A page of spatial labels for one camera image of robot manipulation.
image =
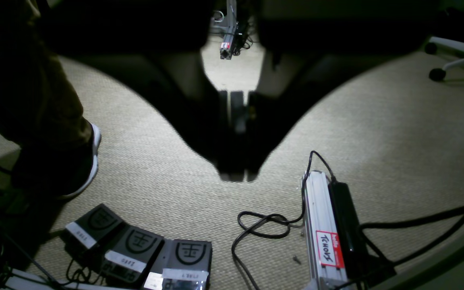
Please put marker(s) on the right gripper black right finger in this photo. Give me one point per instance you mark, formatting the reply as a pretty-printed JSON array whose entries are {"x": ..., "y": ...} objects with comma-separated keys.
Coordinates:
[{"x": 315, "y": 46}]

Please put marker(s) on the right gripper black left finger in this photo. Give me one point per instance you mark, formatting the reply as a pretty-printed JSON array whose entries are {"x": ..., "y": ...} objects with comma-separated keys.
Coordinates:
[{"x": 154, "y": 48}]

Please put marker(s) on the person's dark shoe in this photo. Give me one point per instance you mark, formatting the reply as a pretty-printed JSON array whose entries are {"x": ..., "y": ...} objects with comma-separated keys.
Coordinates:
[{"x": 63, "y": 175}]

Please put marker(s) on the black foot pedal left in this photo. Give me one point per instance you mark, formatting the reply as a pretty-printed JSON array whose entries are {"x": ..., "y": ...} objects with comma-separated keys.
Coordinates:
[{"x": 87, "y": 235}]

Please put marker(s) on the black foot pedal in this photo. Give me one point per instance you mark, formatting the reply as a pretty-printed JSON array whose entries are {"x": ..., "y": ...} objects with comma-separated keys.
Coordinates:
[
  {"x": 131, "y": 255},
  {"x": 87, "y": 235},
  {"x": 181, "y": 265}
]

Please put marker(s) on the black power adapter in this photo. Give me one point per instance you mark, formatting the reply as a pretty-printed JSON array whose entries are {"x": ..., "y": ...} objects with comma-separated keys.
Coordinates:
[{"x": 354, "y": 250}]

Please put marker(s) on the black foot pedal middle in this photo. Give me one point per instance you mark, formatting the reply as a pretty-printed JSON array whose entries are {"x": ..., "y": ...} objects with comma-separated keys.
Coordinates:
[{"x": 131, "y": 255}]

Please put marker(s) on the black foot pedal right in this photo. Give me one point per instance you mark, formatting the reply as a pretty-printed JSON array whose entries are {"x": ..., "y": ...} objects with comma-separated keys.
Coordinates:
[{"x": 181, "y": 265}]

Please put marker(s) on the aluminium rail with label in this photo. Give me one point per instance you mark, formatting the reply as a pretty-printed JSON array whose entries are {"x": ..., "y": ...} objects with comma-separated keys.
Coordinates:
[{"x": 326, "y": 263}]

